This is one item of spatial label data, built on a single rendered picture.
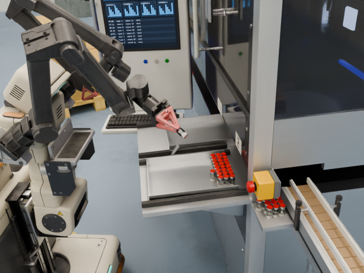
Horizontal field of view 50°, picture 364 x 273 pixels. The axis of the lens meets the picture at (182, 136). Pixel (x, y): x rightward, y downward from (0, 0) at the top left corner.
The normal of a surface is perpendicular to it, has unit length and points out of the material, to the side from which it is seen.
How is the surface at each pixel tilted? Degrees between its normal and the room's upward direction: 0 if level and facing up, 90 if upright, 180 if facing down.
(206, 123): 0
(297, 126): 90
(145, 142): 0
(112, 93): 120
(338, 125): 90
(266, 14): 90
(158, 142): 0
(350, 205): 90
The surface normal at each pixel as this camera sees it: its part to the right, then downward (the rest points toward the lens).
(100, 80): 0.40, 0.81
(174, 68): -0.05, 0.50
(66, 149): -0.06, -0.87
